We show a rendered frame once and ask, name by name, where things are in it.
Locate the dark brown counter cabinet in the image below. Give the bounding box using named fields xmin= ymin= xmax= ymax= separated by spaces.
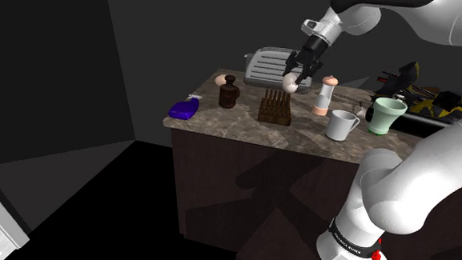
xmin=164 ymin=127 xmax=462 ymax=260

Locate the long black tray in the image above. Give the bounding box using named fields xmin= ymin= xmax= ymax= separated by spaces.
xmin=364 ymin=105 xmax=460 ymax=141

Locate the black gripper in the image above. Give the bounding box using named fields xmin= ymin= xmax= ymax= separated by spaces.
xmin=282 ymin=32 xmax=331 ymax=86

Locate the pale green cup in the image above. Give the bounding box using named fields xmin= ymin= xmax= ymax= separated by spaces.
xmin=366 ymin=96 xmax=408 ymax=137

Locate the blue spray bottle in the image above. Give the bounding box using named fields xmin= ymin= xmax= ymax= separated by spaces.
xmin=167 ymin=93 xmax=203 ymax=122

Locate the grey metal utensil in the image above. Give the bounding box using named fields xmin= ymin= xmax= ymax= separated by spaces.
xmin=331 ymin=92 xmax=373 ymax=116

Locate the dark brown wooden shaker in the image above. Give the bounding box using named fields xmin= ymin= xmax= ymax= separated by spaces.
xmin=218 ymin=74 xmax=241 ymax=110

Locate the brown wooden rack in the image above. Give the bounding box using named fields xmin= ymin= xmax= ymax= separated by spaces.
xmin=257 ymin=88 xmax=294 ymax=127

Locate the grey toaster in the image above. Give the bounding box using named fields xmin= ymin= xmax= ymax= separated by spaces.
xmin=242 ymin=45 xmax=315 ymax=92

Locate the black angular tool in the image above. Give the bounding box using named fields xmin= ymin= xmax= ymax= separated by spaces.
xmin=373 ymin=59 xmax=421 ymax=99

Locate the white mug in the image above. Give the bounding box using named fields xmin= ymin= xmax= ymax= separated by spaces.
xmin=324 ymin=109 xmax=362 ymax=143

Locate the black and yellow object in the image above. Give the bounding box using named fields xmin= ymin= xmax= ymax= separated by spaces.
xmin=404 ymin=88 xmax=462 ymax=121

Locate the white egg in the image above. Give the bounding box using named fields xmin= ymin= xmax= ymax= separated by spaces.
xmin=281 ymin=72 xmax=300 ymax=95

